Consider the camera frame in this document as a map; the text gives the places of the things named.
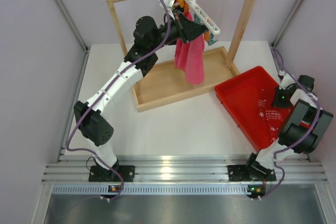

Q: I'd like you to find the orange clothes peg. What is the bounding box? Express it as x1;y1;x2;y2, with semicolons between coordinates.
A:
176;0;189;16
204;30;211;42

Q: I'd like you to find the red plastic tray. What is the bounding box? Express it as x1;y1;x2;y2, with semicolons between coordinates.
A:
215;66;279;151

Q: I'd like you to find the teal end clothes peg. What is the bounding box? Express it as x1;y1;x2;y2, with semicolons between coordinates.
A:
207;33;217;46

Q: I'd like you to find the white clip hanger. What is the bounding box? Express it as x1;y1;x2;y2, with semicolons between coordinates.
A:
183;0;221;35

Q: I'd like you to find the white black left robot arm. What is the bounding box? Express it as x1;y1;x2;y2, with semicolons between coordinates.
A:
74;8;209;182

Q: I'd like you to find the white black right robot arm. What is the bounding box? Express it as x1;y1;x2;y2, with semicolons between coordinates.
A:
245;72;333;181

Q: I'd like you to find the aluminium mounting rail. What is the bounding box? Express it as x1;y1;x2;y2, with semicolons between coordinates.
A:
42;155;328;184

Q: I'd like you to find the teal middle clothes peg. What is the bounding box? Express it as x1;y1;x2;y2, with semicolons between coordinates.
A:
194;14;202;24

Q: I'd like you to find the pink towel sock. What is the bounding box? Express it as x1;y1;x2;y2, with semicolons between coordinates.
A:
174;11;206;85

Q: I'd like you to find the wooden clothes rack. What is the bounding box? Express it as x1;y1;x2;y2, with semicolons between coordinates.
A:
106;0;256;112

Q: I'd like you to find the perforated cable duct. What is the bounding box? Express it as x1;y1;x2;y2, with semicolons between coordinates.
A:
52;183;266;196

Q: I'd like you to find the red patterned sock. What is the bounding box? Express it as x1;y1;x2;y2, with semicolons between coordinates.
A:
257;89;290;142

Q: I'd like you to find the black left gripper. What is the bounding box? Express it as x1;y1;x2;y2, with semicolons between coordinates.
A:
148;9;208;51

